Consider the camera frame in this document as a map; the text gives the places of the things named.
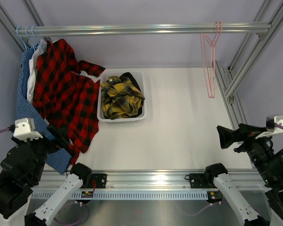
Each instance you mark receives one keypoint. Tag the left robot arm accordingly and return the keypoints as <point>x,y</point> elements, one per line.
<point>22,169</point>

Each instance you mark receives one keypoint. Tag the slotted white cable duct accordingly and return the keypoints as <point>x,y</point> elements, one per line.
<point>139,195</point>

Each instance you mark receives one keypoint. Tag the left frame post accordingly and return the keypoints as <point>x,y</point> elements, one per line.
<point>9,24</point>

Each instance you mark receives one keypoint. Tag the red black plaid shirt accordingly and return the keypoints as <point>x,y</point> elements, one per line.
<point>66,96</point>

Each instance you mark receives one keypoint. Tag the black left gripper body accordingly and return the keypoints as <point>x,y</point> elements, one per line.
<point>41,148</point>

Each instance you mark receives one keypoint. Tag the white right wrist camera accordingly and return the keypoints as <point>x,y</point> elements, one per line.
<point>274,126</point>

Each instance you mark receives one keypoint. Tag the aluminium hanging rail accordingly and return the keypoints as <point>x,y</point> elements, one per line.
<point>99,30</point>

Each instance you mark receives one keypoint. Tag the frame post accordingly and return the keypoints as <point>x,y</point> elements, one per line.
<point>9,24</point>
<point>229,78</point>

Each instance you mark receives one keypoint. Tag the black mounting plate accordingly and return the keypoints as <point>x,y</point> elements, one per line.
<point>201,180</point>
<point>97,180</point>

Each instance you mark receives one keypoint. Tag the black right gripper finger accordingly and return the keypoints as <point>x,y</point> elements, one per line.
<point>227,136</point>
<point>246,130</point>

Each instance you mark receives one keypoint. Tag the yellow plaid shirt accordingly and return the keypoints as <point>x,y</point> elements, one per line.
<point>109,96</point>

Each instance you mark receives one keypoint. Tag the right frame post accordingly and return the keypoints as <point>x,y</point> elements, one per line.
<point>229,78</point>

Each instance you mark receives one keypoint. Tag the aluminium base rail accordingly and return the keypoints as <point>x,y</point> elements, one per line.
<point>173,179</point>

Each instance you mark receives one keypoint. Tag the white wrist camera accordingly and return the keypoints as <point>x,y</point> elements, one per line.
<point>274,126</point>
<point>25,130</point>

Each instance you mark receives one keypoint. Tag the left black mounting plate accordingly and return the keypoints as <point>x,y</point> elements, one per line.
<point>97,180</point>

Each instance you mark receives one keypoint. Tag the white plastic basket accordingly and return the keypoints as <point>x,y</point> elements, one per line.
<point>139,77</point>

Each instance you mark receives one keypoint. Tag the blue checked shirt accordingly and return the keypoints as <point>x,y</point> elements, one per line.
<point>58,160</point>

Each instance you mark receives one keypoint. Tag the white shirt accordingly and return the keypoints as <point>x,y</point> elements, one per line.
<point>42,48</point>

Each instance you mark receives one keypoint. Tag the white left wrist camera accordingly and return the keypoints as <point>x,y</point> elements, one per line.
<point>25,130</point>

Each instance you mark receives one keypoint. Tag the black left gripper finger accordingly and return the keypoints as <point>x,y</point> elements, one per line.
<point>63,137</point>
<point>54,131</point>

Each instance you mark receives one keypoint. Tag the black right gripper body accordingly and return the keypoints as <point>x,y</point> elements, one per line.
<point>259,147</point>

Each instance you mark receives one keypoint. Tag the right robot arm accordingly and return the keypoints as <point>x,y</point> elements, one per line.
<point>271,171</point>

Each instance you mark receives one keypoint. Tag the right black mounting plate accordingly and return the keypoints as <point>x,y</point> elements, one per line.
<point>201,180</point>

